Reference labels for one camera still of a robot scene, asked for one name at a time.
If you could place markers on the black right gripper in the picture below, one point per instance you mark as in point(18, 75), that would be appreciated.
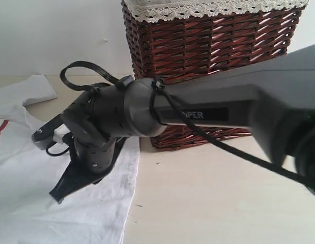
point(89, 165)

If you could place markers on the white t-shirt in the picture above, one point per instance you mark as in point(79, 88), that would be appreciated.
point(53, 187)

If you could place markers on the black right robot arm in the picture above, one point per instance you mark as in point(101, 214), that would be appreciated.
point(263, 113)

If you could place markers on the dark brown wicker basket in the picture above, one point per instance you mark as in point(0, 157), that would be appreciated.
point(184, 49)

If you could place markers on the white lace crochet cloth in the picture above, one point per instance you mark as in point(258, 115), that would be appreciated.
point(153, 11)

